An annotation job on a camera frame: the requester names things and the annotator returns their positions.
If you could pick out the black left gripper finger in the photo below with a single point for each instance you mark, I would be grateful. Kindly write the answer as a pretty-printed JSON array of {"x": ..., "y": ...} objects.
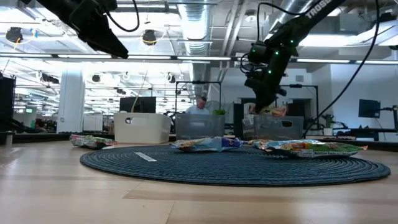
[
  {"x": 109, "y": 31},
  {"x": 99, "y": 40}
]

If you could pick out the orange red granola bar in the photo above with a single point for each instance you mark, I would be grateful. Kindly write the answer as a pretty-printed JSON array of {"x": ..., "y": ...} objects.
[{"x": 276, "y": 111}]

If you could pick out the light blue granola bar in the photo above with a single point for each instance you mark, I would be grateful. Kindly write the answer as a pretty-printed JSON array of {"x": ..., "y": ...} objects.
[{"x": 259, "y": 143}]

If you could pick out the purple blue Chewy granola bar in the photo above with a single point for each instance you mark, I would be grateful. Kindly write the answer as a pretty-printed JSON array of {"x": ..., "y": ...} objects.
[{"x": 208, "y": 144}]

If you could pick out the orange green granola bar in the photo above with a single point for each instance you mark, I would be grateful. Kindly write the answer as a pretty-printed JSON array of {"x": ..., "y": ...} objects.
[{"x": 326, "y": 149}]

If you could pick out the red green granola bar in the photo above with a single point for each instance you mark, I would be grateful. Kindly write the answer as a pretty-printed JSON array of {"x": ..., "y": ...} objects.
[{"x": 90, "y": 141}]

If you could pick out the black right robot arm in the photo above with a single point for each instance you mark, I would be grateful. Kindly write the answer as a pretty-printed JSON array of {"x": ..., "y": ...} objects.
[{"x": 317, "y": 11}]

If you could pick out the grey translucent plastic bin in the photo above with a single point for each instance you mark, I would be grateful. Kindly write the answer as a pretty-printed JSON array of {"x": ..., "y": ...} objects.
[
  {"x": 199, "y": 127},
  {"x": 280, "y": 129}
]

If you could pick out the black ceiling speaker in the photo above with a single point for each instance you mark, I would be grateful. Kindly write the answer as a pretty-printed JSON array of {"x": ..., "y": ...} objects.
[
  {"x": 95, "y": 78},
  {"x": 171, "y": 78}
]

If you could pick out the green potted plant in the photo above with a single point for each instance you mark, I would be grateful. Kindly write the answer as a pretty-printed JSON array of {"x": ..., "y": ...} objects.
[{"x": 219, "y": 112}]

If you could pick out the person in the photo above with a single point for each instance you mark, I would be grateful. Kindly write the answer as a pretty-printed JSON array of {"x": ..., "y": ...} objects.
[
  {"x": 39, "y": 125},
  {"x": 199, "y": 109}
]

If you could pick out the plant in white pot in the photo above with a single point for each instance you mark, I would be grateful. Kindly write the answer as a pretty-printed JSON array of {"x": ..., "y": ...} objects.
[{"x": 327, "y": 131}]

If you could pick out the white square pillar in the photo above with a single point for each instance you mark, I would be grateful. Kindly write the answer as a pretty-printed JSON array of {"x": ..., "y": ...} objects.
[{"x": 71, "y": 99}]

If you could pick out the black bar with light strips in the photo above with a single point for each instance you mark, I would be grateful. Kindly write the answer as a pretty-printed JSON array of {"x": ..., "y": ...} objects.
[{"x": 174, "y": 58}]

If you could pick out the black computer monitor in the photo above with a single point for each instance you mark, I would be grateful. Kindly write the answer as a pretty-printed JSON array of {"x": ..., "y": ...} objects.
[{"x": 140, "y": 104}]

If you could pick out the round dark blue woven placemat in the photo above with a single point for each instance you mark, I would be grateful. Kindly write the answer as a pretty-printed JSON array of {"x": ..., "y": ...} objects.
[{"x": 217, "y": 171}]

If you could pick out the white cabinet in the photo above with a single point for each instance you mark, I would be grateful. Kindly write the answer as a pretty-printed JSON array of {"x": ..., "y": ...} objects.
[{"x": 93, "y": 123}]

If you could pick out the white plastic bin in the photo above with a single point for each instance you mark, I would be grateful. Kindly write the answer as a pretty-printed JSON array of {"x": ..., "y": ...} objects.
[{"x": 140, "y": 130}]

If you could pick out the black desk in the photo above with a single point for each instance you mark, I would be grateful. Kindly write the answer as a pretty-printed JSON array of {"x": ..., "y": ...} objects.
[{"x": 373, "y": 130}]

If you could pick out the black cabinet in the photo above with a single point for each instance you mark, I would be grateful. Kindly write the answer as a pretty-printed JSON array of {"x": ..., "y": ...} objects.
[{"x": 6, "y": 102}]

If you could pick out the small white paper strip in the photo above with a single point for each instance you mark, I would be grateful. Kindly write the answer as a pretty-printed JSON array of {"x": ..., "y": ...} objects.
[{"x": 145, "y": 156}]

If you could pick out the black ceiling camera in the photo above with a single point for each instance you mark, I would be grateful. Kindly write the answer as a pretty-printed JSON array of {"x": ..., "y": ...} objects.
[
  {"x": 149, "y": 37},
  {"x": 14, "y": 35}
]

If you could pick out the black metal frame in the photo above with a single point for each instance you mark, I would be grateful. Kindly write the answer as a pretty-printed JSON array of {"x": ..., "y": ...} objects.
[{"x": 308, "y": 86}]

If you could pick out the dark wall monitor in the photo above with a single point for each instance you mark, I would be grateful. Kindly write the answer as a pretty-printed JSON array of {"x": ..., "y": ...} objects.
[{"x": 369, "y": 108}]

